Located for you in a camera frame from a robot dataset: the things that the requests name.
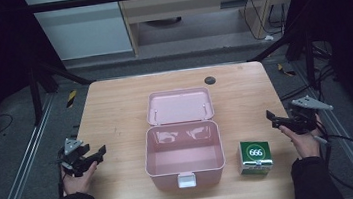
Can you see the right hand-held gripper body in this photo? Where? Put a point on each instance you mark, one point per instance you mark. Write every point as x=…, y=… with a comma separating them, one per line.
x=304, y=116

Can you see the black round table grommet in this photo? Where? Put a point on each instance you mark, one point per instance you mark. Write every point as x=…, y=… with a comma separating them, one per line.
x=210, y=80

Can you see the white cabinet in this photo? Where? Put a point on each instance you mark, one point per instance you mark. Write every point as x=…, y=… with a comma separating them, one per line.
x=82, y=29

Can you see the pink storage box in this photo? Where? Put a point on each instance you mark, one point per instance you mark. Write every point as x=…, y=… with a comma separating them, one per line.
x=183, y=145

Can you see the black metal stand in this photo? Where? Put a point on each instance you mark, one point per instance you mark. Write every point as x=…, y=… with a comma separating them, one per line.
x=35, y=95
x=309, y=60

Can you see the wooden desk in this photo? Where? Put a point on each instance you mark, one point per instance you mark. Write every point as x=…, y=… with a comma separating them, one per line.
x=187, y=2

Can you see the person's left hand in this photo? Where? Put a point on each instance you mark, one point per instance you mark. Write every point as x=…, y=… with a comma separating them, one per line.
x=80, y=182

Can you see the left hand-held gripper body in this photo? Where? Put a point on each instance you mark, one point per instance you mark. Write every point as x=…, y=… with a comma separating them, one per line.
x=72, y=158

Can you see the aluminium floor rail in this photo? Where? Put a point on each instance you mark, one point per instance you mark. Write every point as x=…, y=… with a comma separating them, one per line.
x=346, y=137
x=26, y=157

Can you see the green and white carton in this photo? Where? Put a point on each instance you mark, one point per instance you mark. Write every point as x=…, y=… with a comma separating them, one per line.
x=255, y=157

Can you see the yellow and black tape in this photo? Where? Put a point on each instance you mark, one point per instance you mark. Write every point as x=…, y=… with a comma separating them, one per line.
x=285, y=71
x=71, y=98

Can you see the person's right hand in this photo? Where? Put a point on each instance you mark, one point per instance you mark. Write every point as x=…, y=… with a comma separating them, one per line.
x=305, y=143

